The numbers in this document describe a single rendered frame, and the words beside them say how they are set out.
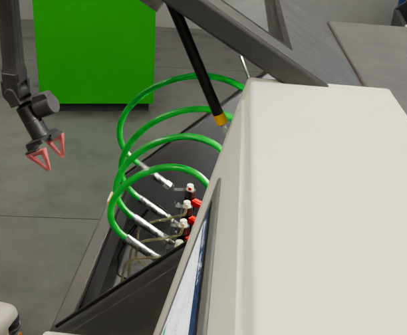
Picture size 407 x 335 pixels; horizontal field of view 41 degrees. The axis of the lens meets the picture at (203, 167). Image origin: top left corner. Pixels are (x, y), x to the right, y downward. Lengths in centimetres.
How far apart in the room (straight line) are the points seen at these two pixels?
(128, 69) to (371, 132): 405
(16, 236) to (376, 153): 275
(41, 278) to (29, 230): 45
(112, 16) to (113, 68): 42
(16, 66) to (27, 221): 177
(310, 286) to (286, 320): 4
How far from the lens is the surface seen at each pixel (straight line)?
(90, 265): 140
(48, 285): 286
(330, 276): 44
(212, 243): 63
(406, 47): 138
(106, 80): 471
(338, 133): 68
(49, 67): 469
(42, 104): 170
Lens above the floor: 181
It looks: 27 degrees down
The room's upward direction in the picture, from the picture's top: 4 degrees clockwise
